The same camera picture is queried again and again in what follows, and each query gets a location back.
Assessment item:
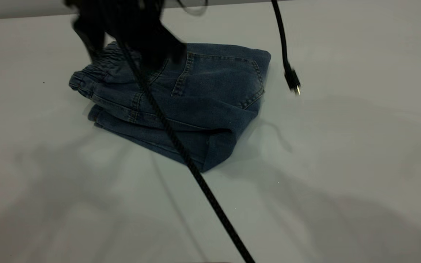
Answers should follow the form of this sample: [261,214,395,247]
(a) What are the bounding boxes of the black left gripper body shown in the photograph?
[64,0,185,44]

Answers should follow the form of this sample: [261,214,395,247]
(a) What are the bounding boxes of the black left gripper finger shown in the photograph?
[73,22,105,62]
[137,40,187,68]

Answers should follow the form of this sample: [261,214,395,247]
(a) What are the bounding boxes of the blue denim jeans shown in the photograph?
[69,41,272,173]

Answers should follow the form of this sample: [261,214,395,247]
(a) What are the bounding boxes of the black cable with USB plug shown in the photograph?
[271,0,301,96]

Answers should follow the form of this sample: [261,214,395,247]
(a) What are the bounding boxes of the black braided cable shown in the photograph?
[121,42,255,263]

